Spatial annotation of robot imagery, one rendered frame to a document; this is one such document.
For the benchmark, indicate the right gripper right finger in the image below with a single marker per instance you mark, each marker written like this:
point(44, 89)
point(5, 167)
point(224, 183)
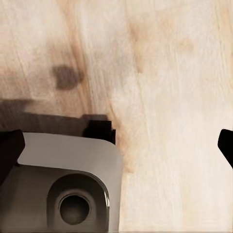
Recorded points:
point(225, 144)

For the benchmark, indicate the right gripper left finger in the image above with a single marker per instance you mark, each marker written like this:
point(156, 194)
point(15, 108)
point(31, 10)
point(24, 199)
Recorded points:
point(12, 144)

